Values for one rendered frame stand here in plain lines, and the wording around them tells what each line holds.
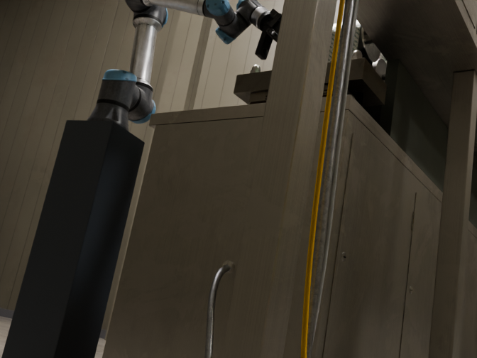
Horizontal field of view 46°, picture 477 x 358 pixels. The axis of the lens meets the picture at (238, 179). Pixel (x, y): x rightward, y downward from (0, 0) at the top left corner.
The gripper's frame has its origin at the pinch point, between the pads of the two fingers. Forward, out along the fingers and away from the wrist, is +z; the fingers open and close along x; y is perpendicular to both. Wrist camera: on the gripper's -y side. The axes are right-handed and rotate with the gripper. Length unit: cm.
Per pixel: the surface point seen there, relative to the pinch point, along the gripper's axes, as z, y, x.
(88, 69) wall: -427, -148, 222
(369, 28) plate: 37.1, 15.7, -24.1
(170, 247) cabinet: 44, -62, -34
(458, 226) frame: 81, -7, 5
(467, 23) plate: 54, 31, -18
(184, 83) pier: -298, -77, 234
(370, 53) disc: 26.7, 14.3, -2.1
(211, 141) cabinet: 30, -35, -34
